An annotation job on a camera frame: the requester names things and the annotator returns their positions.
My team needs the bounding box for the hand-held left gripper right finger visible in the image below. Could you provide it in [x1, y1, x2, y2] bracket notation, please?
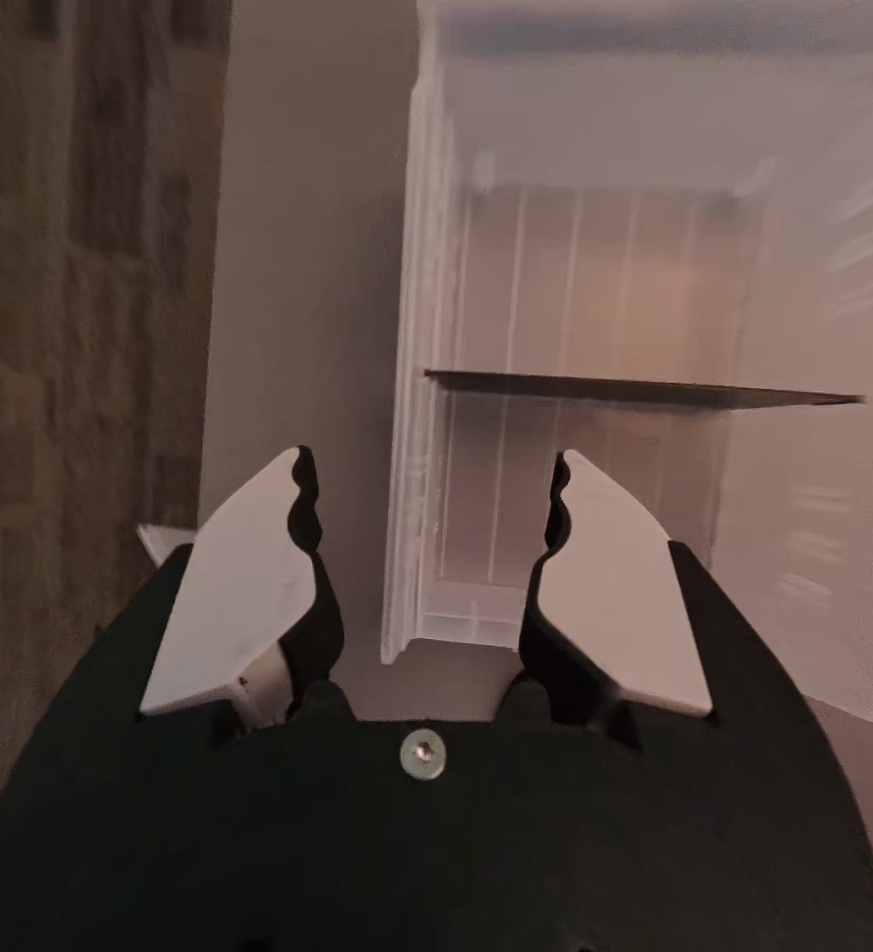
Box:
[520, 448, 714, 726]

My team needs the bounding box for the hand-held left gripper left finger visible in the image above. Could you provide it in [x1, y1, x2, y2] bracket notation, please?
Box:
[139, 445, 346, 726]

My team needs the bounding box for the clear plastic bin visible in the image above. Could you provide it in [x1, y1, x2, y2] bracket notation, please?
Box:
[380, 0, 873, 724]

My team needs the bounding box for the white board stand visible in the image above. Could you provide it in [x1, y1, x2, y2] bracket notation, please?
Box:
[136, 524, 199, 570]

